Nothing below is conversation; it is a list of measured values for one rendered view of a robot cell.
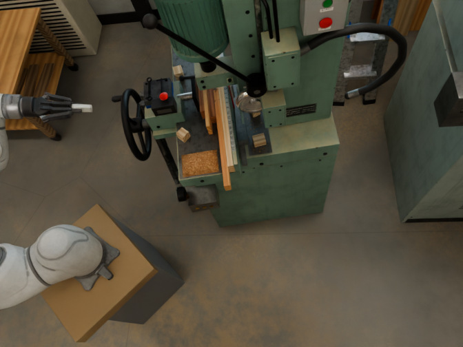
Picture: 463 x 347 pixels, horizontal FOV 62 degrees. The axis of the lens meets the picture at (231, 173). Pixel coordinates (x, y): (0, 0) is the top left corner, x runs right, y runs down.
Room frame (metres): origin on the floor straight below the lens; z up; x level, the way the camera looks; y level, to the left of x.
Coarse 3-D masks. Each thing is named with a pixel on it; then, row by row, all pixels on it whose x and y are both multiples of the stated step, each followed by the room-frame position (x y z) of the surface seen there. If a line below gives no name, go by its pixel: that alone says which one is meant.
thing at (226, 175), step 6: (216, 90) 0.88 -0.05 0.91; (216, 108) 0.78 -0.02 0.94; (216, 114) 0.76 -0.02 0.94; (216, 120) 0.73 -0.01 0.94; (222, 126) 0.71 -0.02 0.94; (222, 132) 0.68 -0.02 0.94; (222, 138) 0.66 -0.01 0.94; (222, 144) 0.64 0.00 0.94; (222, 150) 0.62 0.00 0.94; (222, 156) 0.60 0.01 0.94; (222, 162) 0.57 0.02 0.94; (222, 168) 0.55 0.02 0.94; (228, 174) 0.53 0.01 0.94; (228, 180) 0.51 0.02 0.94; (228, 186) 0.49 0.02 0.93
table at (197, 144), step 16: (176, 64) 1.07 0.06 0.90; (192, 64) 1.04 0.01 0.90; (192, 112) 0.83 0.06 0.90; (176, 128) 0.78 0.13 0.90; (192, 128) 0.76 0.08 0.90; (192, 144) 0.70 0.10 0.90; (208, 144) 0.68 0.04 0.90; (192, 176) 0.58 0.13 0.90; (208, 176) 0.56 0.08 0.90; (240, 176) 0.54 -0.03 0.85
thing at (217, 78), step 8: (224, 56) 0.88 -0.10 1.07; (232, 56) 0.87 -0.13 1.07; (232, 64) 0.84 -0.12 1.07; (200, 72) 0.85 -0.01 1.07; (216, 72) 0.83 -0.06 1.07; (224, 72) 0.82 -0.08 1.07; (200, 80) 0.83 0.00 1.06; (208, 80) 0.82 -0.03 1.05; (216, 80) 0.82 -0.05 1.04; (224, 80) 0.81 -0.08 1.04; (200, 88) 0.83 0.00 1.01; (208, 88) 0.82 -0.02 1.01
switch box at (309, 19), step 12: (300, 0) 0.68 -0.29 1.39; (312, 0) 0.63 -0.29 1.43; (336, 0) 0.62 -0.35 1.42; (348, 0) 0.62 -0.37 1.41; (300, 12) 0.68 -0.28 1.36; (312, 12) 0.63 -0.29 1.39; (324, 12) 0.63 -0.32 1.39; (336, 12) 0.62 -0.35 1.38; (300, 24) 0.67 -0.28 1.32; (312, 24) 0.63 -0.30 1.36; (336, 24) 0.62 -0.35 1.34
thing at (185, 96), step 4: (192, 80) 0.89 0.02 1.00; (192, 84) 0.87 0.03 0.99; (196, 84) 0.89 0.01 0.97; (192, 88) 0.86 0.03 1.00; (196, 88) 0.87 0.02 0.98; (188, 92) 0.87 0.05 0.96; (192, 92) 0.84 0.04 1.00; (196, 92) 0.84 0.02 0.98; (180, 96) 0.87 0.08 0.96; (184, 96) 0.86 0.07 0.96; (188, 96) 0.86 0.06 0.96; (192, 96) 0.82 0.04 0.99; (196, 96) 0.82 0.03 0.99; (184, 100) 0.86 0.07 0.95; (196, 100) 0.81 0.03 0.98; (196, 104) 0.82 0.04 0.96; (196, 108) 0.82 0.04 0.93
